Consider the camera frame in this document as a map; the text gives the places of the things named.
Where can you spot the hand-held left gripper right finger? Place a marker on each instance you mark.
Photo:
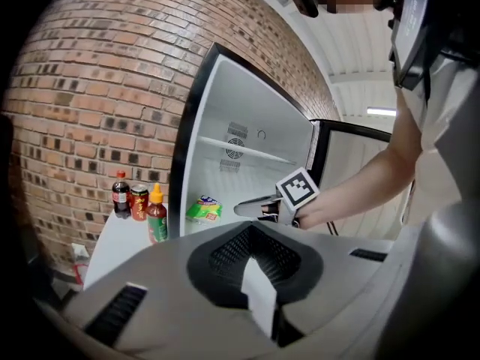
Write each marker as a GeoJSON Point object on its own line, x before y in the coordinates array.
{"type": "Point", "coordinates": [337, 276]}

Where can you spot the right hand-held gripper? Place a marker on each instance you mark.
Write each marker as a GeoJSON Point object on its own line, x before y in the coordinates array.
{"type": "Point", "coordinates": [298, 191]}

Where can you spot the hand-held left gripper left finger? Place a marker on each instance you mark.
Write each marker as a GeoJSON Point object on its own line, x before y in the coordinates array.
{"type": "Point", "coordinates": [168, 294]}

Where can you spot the green yellow snack packet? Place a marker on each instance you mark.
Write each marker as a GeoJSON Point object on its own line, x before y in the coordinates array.
{"type": "Point", "coordinates": [204, 210]}

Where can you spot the person's right forearm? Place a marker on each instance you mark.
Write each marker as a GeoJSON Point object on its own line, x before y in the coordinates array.
{"type": "Point", "coordinates": [356, 189]}

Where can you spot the red drink can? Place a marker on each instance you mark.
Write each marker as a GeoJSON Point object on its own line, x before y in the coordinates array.
{"type": "Point", "coordinates": [139, 204]}

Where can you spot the white table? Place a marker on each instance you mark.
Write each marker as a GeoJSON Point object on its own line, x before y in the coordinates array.
{"type": "Point", "coordinates": [120, 246]}

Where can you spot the red sauce bottle yellow cap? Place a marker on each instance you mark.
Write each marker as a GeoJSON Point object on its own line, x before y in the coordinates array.
{"type": "Point", "coordinates": [157, 219]}

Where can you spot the clear red-print plastic bag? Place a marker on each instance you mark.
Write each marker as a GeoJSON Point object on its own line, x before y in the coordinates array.
{"type": "Point", "coordinates": [80, 264]}

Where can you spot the open white mini fridge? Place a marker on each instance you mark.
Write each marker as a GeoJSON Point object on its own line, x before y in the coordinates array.
{"type": "Point", "coordinates": [255, 99]}

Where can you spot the dark cola bottle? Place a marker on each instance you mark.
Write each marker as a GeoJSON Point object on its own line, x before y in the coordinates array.
{"type": "Point", "coordinates": [121, 197]}

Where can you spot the ceiling light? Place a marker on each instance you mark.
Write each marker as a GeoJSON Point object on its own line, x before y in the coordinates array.
{"type": "Point", "coordinates": [380, 111]}

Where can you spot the person's white t-shirt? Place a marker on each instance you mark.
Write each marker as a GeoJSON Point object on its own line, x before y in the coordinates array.
{"type": "Point", "coordinates": [450, 107]}

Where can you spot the black chest-mounted monitor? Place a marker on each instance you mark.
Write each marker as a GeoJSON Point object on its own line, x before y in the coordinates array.
{"type": "Point", "coordinates": [408, 32]}

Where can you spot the black chest harness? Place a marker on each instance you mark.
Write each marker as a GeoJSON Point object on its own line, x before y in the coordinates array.
{"type": "Point", "coordinates": [457, 21]}

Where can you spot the black head-worn camera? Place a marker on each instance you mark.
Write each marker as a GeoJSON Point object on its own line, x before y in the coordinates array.
{"type": "Point", "coordinates": [303, 0]}

